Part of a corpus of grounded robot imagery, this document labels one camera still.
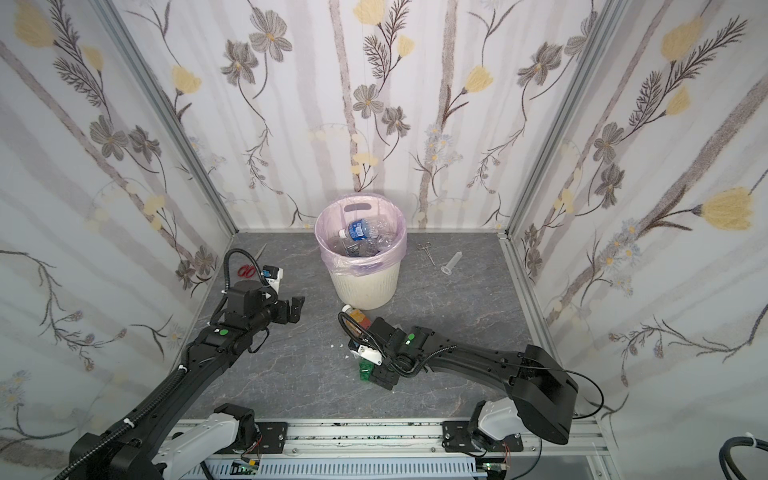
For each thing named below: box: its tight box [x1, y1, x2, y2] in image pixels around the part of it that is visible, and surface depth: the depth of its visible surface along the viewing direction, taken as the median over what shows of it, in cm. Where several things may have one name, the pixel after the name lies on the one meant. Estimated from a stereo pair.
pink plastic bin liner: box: [315, 194, 408, 277], surface depth 90 cm
